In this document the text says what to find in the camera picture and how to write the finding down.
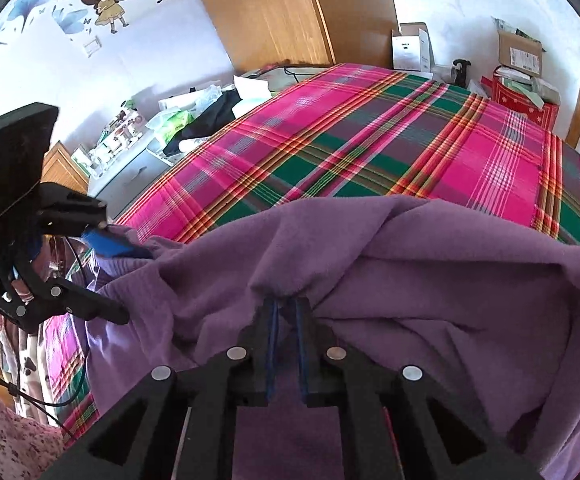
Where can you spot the purple fleece cloth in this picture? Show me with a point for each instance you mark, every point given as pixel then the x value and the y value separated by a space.
pixel 420 270

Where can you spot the black cloth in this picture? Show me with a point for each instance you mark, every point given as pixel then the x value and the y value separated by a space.
pixel 215 115

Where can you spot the person's left hand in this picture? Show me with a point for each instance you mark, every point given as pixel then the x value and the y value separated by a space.
pixel 22 290

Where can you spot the white paper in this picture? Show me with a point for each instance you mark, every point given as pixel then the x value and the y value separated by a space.
pixel 252 92

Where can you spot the wooden nightstand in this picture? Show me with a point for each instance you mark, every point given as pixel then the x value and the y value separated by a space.
pixel 65 172

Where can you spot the pile of small printed boxes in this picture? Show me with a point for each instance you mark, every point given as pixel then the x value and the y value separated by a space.
pixel 112 140

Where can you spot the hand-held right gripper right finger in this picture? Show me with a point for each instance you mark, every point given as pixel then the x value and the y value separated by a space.
pixel 300 345

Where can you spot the plaid bed sheet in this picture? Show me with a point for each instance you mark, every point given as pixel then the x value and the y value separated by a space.
pixel 370 130

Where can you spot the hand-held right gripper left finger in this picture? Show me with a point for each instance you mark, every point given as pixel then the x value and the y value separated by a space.
pixel 270 345

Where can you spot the brown cardboard box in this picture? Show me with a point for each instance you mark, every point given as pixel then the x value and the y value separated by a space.
pixel 520 55

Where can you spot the large blue flower wall sticker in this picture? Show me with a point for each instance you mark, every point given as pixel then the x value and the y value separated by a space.
pixel 20 10

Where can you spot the person's floral clothing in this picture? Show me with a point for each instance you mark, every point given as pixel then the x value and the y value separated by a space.
pixel 5 435

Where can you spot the wooden wardrobe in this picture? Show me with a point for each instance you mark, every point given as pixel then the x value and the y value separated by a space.
pixel 270 10

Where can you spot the small black tool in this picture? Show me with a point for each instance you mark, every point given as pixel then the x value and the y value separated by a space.
pixel 461 72

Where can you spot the white drawer cabinet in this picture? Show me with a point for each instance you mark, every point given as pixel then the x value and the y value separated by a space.
pixel 130 175

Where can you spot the small blue flower wall sticker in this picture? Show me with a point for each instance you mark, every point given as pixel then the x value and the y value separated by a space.
pixel 70 20

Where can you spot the green plastic bag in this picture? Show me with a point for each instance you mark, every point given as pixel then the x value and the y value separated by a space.
pixel 170 125

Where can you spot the paw print cloth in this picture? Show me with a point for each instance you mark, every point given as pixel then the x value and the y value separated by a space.
pixel 22 370

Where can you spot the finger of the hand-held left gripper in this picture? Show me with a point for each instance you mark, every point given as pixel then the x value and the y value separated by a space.
pixel 112 246
pixel 95 306

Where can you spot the white cardboard box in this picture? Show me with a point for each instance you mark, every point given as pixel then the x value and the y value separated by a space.
pixel 410 50

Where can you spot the grey packet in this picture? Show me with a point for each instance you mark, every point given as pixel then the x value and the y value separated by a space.
pixel 544 91

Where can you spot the red box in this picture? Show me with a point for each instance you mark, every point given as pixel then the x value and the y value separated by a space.
pixel 520 107

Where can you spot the clear plastic bag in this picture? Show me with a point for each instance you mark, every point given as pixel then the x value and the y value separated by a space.
pixel 206 97

